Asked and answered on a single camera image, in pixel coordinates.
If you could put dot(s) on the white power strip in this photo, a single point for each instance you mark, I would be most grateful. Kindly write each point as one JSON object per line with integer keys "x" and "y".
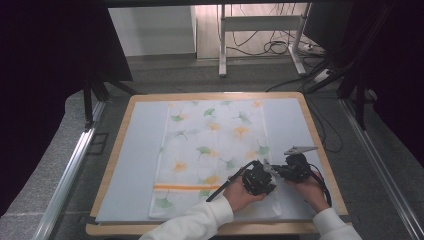
{"x": 311, "y": 49}

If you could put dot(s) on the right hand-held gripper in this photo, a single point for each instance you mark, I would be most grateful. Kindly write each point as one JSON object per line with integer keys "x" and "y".
{"x": 295, "y": 166}

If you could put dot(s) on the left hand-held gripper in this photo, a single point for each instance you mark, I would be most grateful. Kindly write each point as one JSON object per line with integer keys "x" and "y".
{"x": 256, "y": 180}

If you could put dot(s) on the black curtain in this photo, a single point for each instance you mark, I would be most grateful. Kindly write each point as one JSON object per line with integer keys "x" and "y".
{"x": 396, "y": 66}
{"x": 43, "y": 66}

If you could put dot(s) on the person's right hand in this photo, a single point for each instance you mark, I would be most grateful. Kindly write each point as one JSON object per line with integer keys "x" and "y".
{"x": 311, "y": 195}

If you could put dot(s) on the light grey table mat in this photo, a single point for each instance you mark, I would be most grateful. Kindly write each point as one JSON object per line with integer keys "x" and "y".
{"x": 136, "y": 166}

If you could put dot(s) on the white power adapter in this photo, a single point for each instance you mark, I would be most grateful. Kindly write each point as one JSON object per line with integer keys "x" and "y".
{"x": 322, "y": 75}

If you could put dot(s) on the white metal desk frame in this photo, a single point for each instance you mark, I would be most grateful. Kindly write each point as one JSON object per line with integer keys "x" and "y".
{"x": 260, "y": 23}

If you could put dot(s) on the wooden-edged table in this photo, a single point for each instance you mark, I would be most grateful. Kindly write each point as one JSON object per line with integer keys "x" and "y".
{"x": 113, "y": 153}

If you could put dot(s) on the white leaf-print cloth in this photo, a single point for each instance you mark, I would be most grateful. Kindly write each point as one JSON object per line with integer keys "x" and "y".
{"x": 206, "y": 146}

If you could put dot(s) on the person's left hand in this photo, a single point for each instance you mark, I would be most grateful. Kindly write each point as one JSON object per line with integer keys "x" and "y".
{"x": 238, "y": 196}

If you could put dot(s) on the aluminium rail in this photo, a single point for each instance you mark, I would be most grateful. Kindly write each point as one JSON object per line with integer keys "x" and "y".
{"x": 66, "y": 173}
{"x": 380, "y": 166}

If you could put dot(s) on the black metal stand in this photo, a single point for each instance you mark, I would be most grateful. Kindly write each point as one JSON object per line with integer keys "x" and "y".
{"x": 360, "y": 100}
{"x": 89, "y": 100}

